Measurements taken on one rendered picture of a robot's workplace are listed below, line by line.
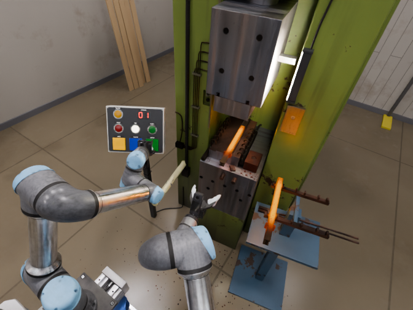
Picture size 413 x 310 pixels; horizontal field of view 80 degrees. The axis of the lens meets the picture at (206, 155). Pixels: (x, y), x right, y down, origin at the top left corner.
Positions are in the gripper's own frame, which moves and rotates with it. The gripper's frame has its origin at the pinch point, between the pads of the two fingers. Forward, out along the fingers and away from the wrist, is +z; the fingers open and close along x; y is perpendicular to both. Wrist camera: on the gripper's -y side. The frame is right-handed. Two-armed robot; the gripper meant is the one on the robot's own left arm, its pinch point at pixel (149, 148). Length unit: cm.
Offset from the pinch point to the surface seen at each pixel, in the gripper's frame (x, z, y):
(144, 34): 67, 335, 129
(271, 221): -64, -33, -26
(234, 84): -44, -15, 37
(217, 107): -37.4, -4.4, 25.3
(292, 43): -81, 12, 63
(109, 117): 25.1, 10.3, 15.7
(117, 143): 20.8, 9.6, 0.7
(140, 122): 7.0, 10.3, 13.9
